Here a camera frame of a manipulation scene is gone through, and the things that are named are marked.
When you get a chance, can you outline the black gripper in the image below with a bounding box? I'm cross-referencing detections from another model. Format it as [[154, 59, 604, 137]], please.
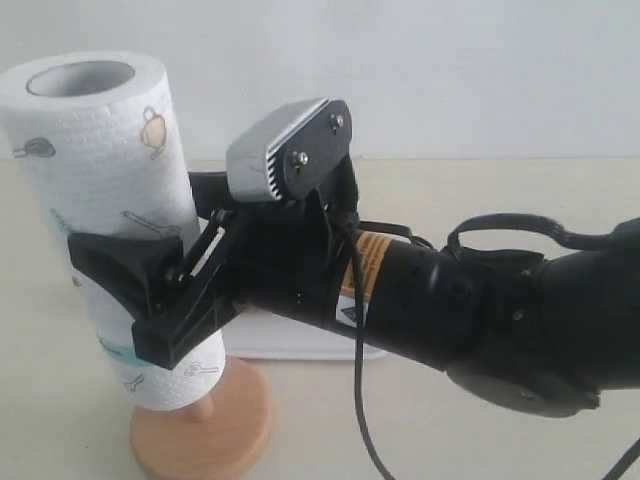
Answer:
[[67, 164, 359, 369]]

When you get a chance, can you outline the printed white paper towel roll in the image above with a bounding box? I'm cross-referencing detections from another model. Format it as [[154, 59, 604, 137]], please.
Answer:
[[1, 51, 226, 411]]

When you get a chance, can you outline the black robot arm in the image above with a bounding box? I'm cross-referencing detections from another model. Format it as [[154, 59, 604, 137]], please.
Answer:
[[68, 163, 639, 418]]

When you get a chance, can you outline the wooden paper towel holder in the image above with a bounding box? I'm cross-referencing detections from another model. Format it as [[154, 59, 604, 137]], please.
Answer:
[[129, 357, 272, 479]]

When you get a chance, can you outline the white rectangular tray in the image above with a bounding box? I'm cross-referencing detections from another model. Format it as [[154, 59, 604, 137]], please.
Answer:
[[197, 159, 389, 362]]

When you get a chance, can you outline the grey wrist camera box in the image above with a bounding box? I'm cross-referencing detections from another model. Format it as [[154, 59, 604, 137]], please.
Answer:
[[225, 97, 352, 203]]

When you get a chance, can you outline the black cable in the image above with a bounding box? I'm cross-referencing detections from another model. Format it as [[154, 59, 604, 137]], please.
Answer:
[[344, 212, 640, 480]]

